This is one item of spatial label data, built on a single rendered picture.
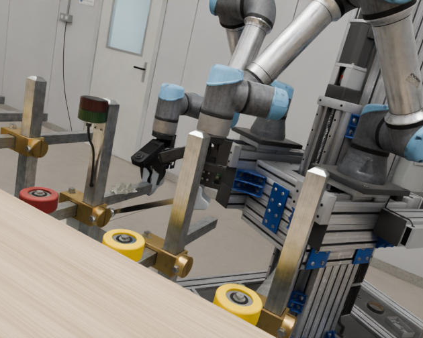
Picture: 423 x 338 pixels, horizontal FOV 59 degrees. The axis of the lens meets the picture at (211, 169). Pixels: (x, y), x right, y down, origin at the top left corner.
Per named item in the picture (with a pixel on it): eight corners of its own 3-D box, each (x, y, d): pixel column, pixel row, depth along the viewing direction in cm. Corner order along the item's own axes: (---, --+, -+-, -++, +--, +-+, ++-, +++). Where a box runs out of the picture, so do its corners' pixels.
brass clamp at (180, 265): (146, 249, 91) (149, 230, 90) (192, 272, 86) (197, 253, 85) (129, 257, 86) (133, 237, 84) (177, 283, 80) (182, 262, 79)
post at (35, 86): (20, 237, 111) (38, 75, 99) (27, 241, 110) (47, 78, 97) (9, 240, 108) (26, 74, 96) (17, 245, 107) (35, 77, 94)
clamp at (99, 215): (72, 205, 100) (74, 188, 99) (110, 224, 95) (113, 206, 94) (55, 210, 95) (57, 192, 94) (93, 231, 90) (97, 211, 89)
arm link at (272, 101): (273, 85, 94) (233, 76, 90) (295, 91, 84) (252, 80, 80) (264, 116, 96) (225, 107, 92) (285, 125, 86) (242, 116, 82)
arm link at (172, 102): (191, 88, 117) (176, 86, 109) (184, 123, 119) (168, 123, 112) (172, 83, 120) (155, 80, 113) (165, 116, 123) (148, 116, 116)
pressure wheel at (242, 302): (195, 335, 67) (210, 280, 64) (235, 333, 70) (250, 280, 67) (210, 371, 60) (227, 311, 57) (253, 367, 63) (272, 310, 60)
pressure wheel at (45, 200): (37, 226, 91) (43, 182, 88) (60, 239, 87) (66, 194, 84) (6, 235, 83) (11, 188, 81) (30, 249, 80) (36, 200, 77)
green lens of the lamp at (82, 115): (91, 116, 87) (92, 106, 87) (111, 123, 85) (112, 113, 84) (71, 116, 82) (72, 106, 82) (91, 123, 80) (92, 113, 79)
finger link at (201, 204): (203, 227, 87) (211, 190, 85) (178, 220, 88) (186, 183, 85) (205, 222, 90) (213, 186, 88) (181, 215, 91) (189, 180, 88)
